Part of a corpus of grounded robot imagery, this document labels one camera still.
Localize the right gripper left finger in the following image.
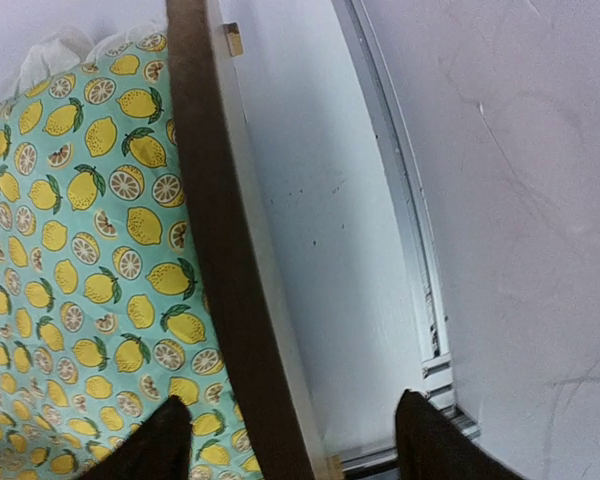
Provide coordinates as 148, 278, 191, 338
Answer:
82, 396, 192, 480

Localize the aluminium back table edge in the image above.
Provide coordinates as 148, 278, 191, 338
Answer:
329, 0, 481, 476

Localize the lemon print bed cushion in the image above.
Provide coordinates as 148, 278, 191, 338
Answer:
0, 29, 262, 479

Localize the wooden pet bed frame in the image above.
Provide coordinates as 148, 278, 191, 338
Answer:
166, 1, 343, 479

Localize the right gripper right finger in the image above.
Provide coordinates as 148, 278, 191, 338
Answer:
395, 390, 521, 480

